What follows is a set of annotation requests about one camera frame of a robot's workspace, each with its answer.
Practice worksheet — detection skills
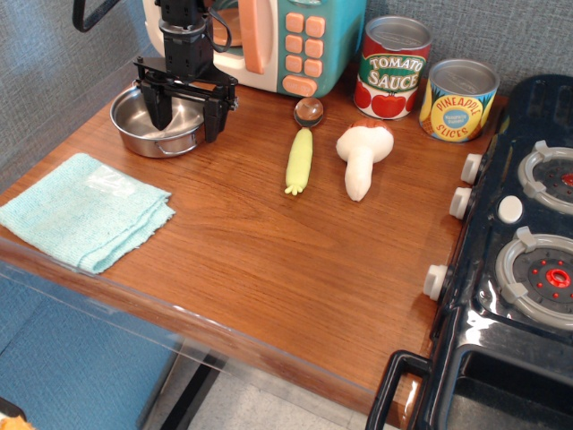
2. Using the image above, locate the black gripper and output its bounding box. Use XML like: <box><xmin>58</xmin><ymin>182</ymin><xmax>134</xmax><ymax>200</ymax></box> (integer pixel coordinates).
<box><xmin>135</xmin><ymin>24</ymin><xmax>237</xmax><ymax>143</ymax></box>

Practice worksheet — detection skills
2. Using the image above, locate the stainless steel pot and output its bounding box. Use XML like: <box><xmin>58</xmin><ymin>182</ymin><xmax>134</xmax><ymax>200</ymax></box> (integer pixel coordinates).
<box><xmin>110</xmin><ymin>86</ymin><xmax>205</xmax><ymax>159</ymax></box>

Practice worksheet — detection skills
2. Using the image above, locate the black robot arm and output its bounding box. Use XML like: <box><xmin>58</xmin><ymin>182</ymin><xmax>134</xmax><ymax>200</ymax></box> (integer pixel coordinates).
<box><xmin>134</xmin><ymin>1</ymin><xmax>238</xmax><ymax>142</ymax></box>

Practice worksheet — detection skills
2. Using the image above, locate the light blue cloth napkin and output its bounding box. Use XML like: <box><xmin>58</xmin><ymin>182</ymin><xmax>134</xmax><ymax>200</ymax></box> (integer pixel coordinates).
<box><xmin>1</xmin><ymin>153</ymin><xmax>175</xmax><ymax>274</ymax></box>

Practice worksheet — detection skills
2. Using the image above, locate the orange microwave turntable plate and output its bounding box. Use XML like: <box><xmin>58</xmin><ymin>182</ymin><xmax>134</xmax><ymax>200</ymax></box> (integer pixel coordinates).
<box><xmin>212</xmin><ymin>7</ymin><xmax>243</xmax><ymax>47</ymax></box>

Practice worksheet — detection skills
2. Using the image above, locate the teal toy microwave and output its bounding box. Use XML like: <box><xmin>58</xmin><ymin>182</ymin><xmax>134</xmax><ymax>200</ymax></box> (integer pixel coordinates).
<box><xmin>143</xmin><ymin>1</ymin><xmax>366</xmax><ymax>98</ymax></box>

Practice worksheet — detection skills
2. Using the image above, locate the plush white mushroom toy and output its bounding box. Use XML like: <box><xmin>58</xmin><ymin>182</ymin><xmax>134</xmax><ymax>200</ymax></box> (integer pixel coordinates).
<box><xmin>336</xmin><ymin>118</ymin><xmax>395</xmax><ymax>202</ymax></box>

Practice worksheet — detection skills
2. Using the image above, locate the tomato sauce can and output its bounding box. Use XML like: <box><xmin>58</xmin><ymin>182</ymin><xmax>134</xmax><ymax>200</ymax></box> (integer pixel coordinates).
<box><xmin>354</xmin><ymin>15</ymin><xmax>432</xmax><ymax>119</ymax></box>

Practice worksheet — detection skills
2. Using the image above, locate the clear acrylic barrier panel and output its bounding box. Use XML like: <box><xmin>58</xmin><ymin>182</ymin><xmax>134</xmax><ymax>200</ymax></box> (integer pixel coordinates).
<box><xmin>1</xmin><ymin>241</ymin><xmax>366</xmax><ymax>429</ymax></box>

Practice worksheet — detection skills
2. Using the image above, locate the pineapple slices can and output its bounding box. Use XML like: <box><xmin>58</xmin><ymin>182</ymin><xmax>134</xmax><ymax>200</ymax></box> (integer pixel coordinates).
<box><xmin>419</xmin><ymin>58</ymin><xmax>500</xmax><ymax>142</ymax></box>

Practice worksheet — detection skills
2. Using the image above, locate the orange object at corner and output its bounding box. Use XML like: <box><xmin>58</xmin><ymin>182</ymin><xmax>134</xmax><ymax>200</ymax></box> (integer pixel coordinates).
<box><xmin>0</xmin><ymin>398</ymin><xmax>35</xmax><ymax>430</ymax></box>

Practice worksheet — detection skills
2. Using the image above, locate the black toy stove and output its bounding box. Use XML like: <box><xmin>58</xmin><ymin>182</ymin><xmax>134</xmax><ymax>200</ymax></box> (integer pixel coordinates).
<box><xmin>367</xmin><ymin>74</ymin><xmax>572</xmax><ymax>429</ymax></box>

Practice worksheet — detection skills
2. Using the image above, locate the spoon with yellow handle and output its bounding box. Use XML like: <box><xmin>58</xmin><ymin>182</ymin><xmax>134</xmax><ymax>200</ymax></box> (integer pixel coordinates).
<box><xmin>285</xmin><ymin>98</ymin><xmax>324</xmax><ymax>195</ymax></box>

